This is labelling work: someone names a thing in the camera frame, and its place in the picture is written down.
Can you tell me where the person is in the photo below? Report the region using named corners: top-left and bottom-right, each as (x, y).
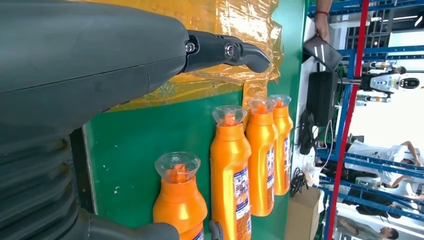
top-left (313, 0), bottom-right (334, 44)
top-left (337, 215), bottom-right (400, 240)
top-left (344, 140), bottom-right (423, 186)

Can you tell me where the black tablet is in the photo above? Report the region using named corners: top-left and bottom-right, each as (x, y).
top-left (303, 34), bottom-right (344, 73)

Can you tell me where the white desk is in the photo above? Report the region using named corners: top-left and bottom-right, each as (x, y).
top-left (291, 14), bottom-right (339, 200)

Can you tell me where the black carrying case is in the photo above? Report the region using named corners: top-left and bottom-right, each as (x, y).
top-left (306, 71), bottom-right (339, 127)

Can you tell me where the blue shelf rack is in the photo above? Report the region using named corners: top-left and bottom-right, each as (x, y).
top-left (308, 0), bottom-right (424, 240)

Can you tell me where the brown cardboard box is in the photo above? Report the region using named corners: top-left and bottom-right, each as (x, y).
top-left (284, 185), bottom-right (322, 240)

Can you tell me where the yellow taped cardboard board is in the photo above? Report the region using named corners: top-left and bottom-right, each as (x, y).
top-left (82, 0), bottom-right (284, 114)

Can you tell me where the red pole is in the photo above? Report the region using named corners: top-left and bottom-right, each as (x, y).
top-left (326, 0), bottom-right (370, 240)

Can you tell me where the black cable bundle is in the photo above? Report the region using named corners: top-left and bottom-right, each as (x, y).
top-left (289, 167), bottom-right (310, 198)

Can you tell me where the white cable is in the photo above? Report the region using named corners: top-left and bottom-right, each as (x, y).
top-left (317, 119), bottom-right (335, 173)

